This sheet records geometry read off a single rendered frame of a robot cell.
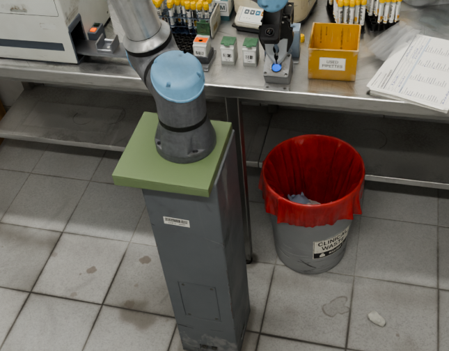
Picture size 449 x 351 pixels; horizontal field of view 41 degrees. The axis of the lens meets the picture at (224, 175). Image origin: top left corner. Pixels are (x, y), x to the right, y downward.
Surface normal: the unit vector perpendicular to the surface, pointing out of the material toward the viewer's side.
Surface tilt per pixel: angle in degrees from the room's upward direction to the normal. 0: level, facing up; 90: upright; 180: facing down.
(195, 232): 90
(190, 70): 9
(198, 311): 90
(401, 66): 0
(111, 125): 0
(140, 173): 2
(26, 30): 90
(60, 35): 90
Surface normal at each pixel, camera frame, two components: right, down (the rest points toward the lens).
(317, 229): 0.02, 0.76
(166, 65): 0.01, -0.61
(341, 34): -0.21, 0.71
